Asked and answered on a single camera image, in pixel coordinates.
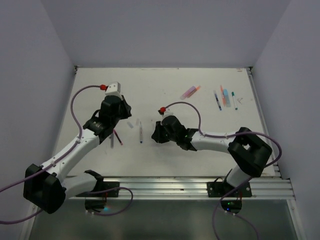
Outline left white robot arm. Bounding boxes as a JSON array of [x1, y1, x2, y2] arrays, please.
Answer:
[[23, 95, 131, 214]]

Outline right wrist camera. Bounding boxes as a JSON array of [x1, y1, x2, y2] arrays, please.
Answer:
[[162, 109, 174, 119]]

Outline purple highlighter pen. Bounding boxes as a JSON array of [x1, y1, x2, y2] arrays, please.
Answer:
[[109, 134, 114, 149]]

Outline aluminium rail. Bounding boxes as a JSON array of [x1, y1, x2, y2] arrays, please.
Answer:
[[32, 176, 296, 201]]

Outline light blue highlighter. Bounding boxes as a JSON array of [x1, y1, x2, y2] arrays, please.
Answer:
[[223, 88, 231, 108]]

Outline green capped marker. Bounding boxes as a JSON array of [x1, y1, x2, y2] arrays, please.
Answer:
[[231, 91, 238, 111]]

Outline red pen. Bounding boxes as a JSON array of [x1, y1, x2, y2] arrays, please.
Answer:
[[113, 129, 123, 146]]

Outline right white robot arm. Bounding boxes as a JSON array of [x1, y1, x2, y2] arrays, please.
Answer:
[[151, 115, 273, 197]]

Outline pink highlighter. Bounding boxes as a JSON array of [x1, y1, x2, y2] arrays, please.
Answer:
[[180, 86, 196, 100]]

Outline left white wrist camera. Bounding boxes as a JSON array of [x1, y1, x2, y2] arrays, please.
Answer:
[[105, 81, 122, 98]]

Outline orange pen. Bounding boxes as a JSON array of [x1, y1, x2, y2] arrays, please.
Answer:
[[220, 85, 226, 106]]

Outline white blue-tipped marker pen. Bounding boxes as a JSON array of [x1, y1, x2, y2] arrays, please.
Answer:
[[139, 121, 143, 144]]

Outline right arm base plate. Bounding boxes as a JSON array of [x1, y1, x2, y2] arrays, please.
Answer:
[[206, 181, 253, 198]]

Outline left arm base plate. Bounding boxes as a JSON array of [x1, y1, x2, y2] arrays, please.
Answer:
[[78, 181, 120, 198]]

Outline blue pen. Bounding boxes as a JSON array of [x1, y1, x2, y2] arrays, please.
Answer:
[[213, 90, 222, 111]]

